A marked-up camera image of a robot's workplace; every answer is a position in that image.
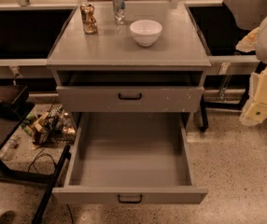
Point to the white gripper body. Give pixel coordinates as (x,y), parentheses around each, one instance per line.
(255,112)

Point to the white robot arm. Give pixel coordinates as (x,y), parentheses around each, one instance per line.
(261,45)

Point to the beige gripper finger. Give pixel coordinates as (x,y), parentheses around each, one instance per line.
(248,43)

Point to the grey top drawer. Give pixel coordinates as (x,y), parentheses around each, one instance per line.
(131,91)

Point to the clear plastic bottle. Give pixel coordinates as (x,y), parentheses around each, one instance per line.
(8,150)

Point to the wire basket with trash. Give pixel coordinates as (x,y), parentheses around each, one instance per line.
(51,126)

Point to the grey drawer cabinet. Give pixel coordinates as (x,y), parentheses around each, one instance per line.
(113,48)

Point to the grey drawer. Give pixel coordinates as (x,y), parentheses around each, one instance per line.
(131,91)
(130,158)

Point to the white ceramic bowl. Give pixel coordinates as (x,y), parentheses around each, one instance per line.
(145,32)

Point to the black side table left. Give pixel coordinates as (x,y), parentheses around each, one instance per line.
(10,120)

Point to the crushed gold can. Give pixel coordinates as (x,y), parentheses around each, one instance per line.
(89,22)

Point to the silver drink can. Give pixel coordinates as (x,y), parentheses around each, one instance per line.
(119,11)

